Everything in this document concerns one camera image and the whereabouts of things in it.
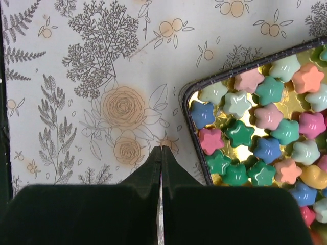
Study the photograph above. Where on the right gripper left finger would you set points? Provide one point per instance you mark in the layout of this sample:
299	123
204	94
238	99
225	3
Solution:
124	213

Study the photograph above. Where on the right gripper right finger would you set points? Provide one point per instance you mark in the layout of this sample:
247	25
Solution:
198	214

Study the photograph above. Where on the star candy tin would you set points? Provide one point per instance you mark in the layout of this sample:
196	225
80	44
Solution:
263	124

